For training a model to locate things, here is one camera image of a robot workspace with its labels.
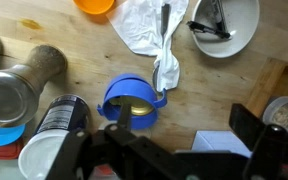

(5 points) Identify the black label canister white lid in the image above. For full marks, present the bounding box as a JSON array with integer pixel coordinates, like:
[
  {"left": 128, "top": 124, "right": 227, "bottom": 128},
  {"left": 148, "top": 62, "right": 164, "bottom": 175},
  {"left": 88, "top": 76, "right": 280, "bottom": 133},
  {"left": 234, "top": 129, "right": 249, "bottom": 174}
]
[{"left": 17, "top": 94, "right": 92, "bottom": 180}]

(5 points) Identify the steel pepper grinder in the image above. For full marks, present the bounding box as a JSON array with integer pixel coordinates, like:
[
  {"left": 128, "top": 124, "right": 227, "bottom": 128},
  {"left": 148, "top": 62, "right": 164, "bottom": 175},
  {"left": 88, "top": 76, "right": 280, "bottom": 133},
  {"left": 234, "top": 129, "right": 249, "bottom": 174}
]
[{"left": 0, "top": 44, "right": 68, "bottom": 128}]

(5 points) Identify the light wooden crate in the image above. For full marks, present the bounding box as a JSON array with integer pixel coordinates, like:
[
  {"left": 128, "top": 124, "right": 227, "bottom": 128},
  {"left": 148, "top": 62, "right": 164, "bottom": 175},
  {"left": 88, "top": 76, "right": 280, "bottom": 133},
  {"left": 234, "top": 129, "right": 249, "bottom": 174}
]
[{"left": 244, "top": 57, "right": 288, "bottom": 118}]

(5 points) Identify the white ceramic bowl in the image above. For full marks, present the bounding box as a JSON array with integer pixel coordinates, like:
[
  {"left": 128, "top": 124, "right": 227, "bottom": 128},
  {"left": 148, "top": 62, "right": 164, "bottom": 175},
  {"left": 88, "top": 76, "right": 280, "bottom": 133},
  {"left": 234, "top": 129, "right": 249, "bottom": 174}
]
[{"left": 191, "top": 0, "right": 261, "bottom": 59}]

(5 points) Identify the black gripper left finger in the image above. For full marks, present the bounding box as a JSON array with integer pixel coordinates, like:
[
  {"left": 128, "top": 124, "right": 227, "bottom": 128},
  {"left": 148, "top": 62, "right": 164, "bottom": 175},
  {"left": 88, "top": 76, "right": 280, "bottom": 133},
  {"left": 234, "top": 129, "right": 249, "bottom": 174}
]
[{"left": 117, "top": 103, "right": 132, "bottom": 132}]

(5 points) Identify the white cardboard box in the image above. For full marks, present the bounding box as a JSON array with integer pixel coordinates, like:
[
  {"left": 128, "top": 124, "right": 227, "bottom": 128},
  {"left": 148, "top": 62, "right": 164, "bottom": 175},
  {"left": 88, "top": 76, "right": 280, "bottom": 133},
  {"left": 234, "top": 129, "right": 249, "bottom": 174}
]
[{"left": 191, "top": 130, "right": 253, "bottom": 158}]

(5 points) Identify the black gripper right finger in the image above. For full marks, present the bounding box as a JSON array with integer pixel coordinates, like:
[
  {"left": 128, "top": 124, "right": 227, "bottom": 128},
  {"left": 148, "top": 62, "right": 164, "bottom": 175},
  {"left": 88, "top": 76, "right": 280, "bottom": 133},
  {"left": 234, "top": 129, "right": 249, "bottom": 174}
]
[{"left": 229, "top": 103, "right": 266, "bottom": 152}]

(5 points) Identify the blue stacked plastic bowl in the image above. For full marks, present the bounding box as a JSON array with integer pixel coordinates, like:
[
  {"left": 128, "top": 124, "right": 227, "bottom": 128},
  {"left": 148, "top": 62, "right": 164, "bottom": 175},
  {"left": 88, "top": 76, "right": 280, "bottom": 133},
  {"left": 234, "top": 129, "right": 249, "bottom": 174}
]
[{"left": 96, "top": 73, "right": 169, "bottom": 131}]

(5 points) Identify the red plastic lid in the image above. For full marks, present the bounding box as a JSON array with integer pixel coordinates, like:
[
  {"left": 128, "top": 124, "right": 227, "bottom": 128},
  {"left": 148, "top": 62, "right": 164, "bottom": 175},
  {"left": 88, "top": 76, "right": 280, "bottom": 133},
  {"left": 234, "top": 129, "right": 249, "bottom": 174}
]
[{"left": 0, "top": 137, "right": 25, "bottom": 161}]

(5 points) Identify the orange plastic bowl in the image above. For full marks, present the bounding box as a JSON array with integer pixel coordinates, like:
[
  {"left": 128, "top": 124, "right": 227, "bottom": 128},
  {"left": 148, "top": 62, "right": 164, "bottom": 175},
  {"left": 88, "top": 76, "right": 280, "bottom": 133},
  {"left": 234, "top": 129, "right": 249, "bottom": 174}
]
[{"left": 72, "top": 0, "right": 116, "bottom": 16}]

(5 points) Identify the blue bottle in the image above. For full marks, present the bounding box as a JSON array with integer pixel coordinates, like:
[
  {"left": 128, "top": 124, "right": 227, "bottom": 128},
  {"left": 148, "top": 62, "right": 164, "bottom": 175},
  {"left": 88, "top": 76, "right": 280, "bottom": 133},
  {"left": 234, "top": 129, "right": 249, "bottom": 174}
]
[{"left": 0, "top": 122, "right": 27, "bottom": 148}]

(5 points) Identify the clear jar white lid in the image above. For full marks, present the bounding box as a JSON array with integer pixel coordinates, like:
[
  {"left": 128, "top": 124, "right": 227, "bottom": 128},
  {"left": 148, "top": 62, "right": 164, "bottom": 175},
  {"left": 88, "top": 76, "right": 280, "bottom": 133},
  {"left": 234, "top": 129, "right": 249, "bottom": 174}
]
[{"left": 261, "top": 96, "right": 288, "bottom": 137}]

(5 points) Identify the white crumpled cloth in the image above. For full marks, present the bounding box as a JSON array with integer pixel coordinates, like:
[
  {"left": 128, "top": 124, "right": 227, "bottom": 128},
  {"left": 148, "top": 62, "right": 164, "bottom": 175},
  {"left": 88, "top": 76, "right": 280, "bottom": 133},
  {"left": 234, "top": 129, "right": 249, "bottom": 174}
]
[{"left": 106, "top": 0, "right": 190, "bottom": 93}]

